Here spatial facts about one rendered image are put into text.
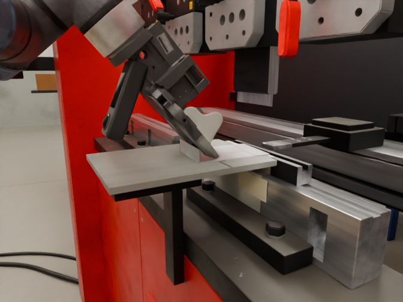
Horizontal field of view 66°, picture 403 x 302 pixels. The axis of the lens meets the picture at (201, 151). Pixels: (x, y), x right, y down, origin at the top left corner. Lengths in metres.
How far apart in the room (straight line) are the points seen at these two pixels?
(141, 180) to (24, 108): 7.20
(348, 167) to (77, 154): 1.00
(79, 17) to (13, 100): 7.17
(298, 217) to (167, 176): 0.20
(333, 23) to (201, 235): 0.36
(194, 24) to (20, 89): 6.98
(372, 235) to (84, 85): 1.12
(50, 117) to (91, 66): 6.26
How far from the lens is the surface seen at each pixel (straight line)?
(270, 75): 0.53
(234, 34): 0.55
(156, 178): 0.42
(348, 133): 0.66
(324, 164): 0.78
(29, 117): 7.60
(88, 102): 1.32
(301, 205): 0.47
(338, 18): 0.40
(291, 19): 0.40
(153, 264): 0.76
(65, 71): 1.31
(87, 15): 0.44
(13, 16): 0.34
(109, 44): 0.44
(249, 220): 0.52
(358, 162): 0.72
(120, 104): 0.45
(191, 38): 0.69
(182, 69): 0.46
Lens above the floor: 1.14
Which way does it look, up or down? 14 degrees down
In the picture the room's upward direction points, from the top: straight up
